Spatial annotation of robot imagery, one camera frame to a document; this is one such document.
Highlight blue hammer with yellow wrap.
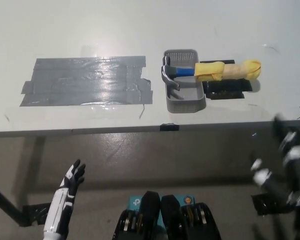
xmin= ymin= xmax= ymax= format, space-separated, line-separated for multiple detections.
xmin=160 ymin=56 xmax=263 ymax=91

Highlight black floor tape patch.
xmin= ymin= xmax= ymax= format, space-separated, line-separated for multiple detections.
xmin=251 ymin=192 xmax=298 ymax=216
xmin=21 ymin=202 xmax=52 ymax=227

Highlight black tape on desk edge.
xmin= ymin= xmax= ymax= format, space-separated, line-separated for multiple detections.
xmin=159 ymin=122 xmax=180 ymax=132

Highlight black table leg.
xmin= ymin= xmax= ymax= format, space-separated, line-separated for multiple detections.
xmin=0 ymin=179 xmax=31 ymax=227

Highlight black and white right hand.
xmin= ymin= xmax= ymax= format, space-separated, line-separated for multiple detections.
xmin=249 ymin=113 xmax=300 ymax=213

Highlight black robot body blocks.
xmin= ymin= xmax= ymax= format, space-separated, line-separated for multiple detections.
xmin=111 ymin=191 xmax=221 ymax=240

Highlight black tape patch on desk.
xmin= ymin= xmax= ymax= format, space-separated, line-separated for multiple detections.
xmin=199 ymin=59 xmax=253 ymax=100

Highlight white and black left hand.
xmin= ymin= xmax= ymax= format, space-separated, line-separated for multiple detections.
xmin=43 ymin=159 xmax=87 ymax=235

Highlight gray duct tape patch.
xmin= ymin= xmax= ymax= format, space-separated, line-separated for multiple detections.
xmin=19 ymin=56 xmax=154 ymax=108

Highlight teal robot body top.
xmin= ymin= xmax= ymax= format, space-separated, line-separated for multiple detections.
xmin=127 ymin=194 xmax=196 ymax=227

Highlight gray plastic perforated container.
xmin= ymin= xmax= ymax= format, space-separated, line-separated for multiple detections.
xmin=163 ymin=48 xmax=207 ymax=113

